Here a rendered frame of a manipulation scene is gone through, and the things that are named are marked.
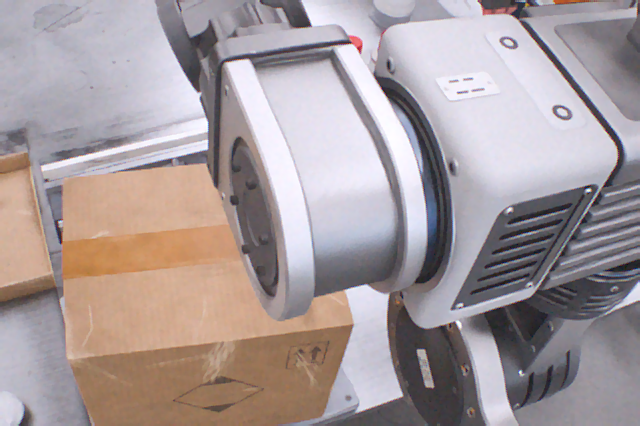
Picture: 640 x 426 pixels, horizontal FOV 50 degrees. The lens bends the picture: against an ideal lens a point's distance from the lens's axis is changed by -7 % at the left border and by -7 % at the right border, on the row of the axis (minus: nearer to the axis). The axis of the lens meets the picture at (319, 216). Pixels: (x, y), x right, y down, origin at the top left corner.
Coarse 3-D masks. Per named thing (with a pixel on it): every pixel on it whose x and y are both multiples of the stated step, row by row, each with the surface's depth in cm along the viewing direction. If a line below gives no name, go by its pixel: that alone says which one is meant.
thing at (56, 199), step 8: (200, 144) 120; (168, 152) 118; (184, 160) 118; (192, 160) 118; (200, 160) 118; (152, 168) 116; (56, 192) 111; (56, 200) 110; (56, 208) 109; (56, 216) 108
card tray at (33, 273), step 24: (0, 168) 116; (24, 168) 119; (0, 192) 115; (24, 192) 116; (0, 216) 112; (24, 216) 113; (0, 240) 109; (24, 240) 110; (0, 264) 107; (24, 264) 107; (48, 264) 108; (0, 288) 100; (24, 288) 103; (48, 288) 105
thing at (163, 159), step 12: (204, 144) 109; (156, 156) 107; (168, 156) 107; (180, 156) 108; (192, 156) 109; (108, 168) 104; (120, 168) 105; (132, 168) 105; (144, 168) 106; (60, 180) 102; (48, 192) 102
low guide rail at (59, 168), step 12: (192, 132) 117; (204, 132) 117; (132, 144) 114; (144, 144) 114; (156, 144) 115; (168, 144) 116; (180, 144) 117; (84, 156) 111; (96, 156) 112; (108, 156) 112; (120, 156) 113; (132, 156) 115; (48, 168) 109; (60, 168) 110; (72, 168) 111; (84, 168) 112
